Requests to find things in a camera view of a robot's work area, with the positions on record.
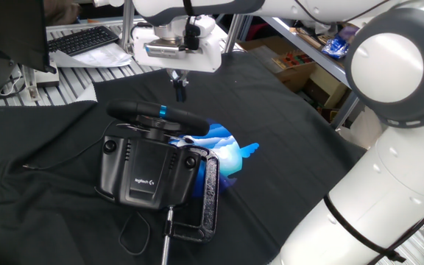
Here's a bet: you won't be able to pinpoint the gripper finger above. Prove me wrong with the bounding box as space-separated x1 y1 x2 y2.
169 69 181 102
179 70 191 103

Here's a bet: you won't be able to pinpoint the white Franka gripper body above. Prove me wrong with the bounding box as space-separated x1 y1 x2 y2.
132 25 223 74

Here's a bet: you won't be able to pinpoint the black racing steering wheel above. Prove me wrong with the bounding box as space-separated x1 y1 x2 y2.
105 99 211 141

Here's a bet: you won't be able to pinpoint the black Logitech wheel base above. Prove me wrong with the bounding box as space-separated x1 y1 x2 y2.
94 127 202 211

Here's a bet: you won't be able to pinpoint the brown cardboard box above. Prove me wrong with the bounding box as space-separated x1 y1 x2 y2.
238 35 318 93

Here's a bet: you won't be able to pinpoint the white paper sheets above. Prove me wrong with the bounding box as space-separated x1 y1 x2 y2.
49 43 134 68

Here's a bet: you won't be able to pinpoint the wooden tray of coloured blocks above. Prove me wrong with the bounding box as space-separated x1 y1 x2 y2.
270 50 311 71

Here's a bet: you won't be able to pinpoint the black metal C-clamp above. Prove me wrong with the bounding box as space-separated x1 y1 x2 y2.
160 145 221 265

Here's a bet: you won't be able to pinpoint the grey metal shelf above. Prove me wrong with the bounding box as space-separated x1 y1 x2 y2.
259 15 362 130

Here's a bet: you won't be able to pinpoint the black computer keyboard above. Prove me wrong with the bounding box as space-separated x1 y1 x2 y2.
47 25 120 57

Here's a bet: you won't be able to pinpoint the black cloth with blue print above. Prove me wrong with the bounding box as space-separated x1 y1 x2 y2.
0 50 367 265

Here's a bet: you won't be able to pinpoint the cream cardboard box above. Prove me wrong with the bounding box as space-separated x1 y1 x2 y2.
302 64 349 110

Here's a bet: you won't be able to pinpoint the blue plastic bag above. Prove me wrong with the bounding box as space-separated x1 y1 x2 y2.
321 35 351 60

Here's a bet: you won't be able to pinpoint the person in brown top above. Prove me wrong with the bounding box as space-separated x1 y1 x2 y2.
43 0 82 27

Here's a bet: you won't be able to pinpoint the black monitor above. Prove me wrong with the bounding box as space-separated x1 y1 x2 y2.
0 0 57 74

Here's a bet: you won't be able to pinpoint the black camera cable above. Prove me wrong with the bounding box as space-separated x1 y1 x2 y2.
183 16 202 52

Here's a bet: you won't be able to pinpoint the silver depth camera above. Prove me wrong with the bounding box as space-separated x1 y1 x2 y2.
144 38 184 59

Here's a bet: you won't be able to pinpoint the aluminium upright post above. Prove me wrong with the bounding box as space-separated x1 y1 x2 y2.
120 0 136 52

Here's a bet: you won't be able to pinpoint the aluminium rail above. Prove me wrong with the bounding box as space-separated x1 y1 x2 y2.
46 16 154 33

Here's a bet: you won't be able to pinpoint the small aluminium bracket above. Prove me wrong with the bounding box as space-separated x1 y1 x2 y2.
22 64 40 102

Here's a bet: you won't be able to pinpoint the thin black cable loop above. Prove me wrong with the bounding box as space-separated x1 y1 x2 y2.
118 210 152 256

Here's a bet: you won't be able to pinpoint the long thin black cable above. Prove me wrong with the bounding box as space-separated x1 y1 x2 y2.
22 119 117 171

